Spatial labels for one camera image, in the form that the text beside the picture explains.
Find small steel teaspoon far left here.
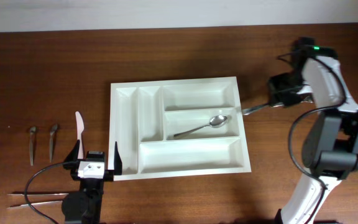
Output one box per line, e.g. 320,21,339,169
29,126,37,166

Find steel spoon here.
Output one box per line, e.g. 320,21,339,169
241,98,314,116
173,114,228,139

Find steel spoon in tray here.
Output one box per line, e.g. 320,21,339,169
173,114,228,139

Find small steel teaspoon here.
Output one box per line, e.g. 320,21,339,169
29,126,37,166
49,124,59,162

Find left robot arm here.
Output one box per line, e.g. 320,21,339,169
62,140,122,224

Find steel tongs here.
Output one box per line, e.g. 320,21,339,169
7,192,68,209

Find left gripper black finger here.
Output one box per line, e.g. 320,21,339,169
64,139,81,162
113,141,122,175

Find white plastic cutlery tray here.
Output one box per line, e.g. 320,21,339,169
108,77,251,180

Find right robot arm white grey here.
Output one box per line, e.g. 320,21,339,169
268,37,358,223

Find white plastic knife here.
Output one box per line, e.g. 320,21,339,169
75,111,85,159

